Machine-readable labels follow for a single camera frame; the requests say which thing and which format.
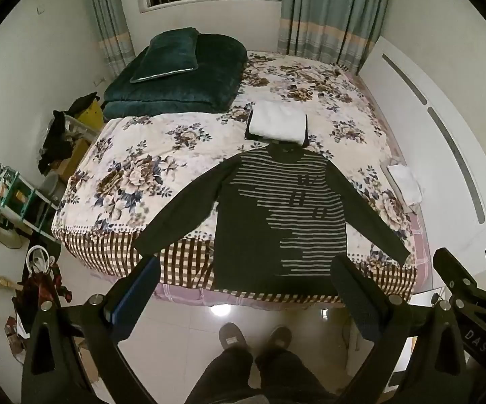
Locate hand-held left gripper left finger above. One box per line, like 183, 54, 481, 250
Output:
21, 255, 162, 404

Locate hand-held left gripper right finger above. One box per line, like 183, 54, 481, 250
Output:
329, 255, 473, 404

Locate dark green striped sweater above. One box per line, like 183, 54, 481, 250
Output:
134, 143, 412, 293

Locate person's right shoe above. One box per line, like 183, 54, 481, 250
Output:
263, 325, 293, 353

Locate person's shoe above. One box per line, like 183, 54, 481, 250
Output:
219, 323, 251, 351
263, 325, 293, 353

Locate red patterned bag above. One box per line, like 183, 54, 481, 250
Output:
26, 267, 70, 306

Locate small white folded cloth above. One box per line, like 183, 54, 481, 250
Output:
386, 164, 422, 205

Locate person's left shoe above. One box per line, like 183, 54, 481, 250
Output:
219, 323, 251, 351

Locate white headboard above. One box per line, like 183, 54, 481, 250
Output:
358, 36, 486, 262

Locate person's dark trousers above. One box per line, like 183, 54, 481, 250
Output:
184, 345, 338, 404

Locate floral checked blanket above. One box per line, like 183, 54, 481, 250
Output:
51, 50, 418, 304

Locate green shelf rack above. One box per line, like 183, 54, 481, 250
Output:
0, 163, 61, 237

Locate black hanging clothing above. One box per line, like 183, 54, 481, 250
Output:
38, 94, 101, 176

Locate yellow box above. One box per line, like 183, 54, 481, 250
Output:
76, 98, 103, 134

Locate dark green folded quilt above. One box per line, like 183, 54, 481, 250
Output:
102, 34, 248, 119

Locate dark green pillow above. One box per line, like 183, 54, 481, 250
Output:
129, 27, 202, 84

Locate grey-blue banded curtain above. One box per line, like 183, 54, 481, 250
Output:
277, 0, 395, 74
85, 0, 136, 80

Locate white coiled cable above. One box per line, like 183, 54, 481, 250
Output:
25, 245, 55, 275

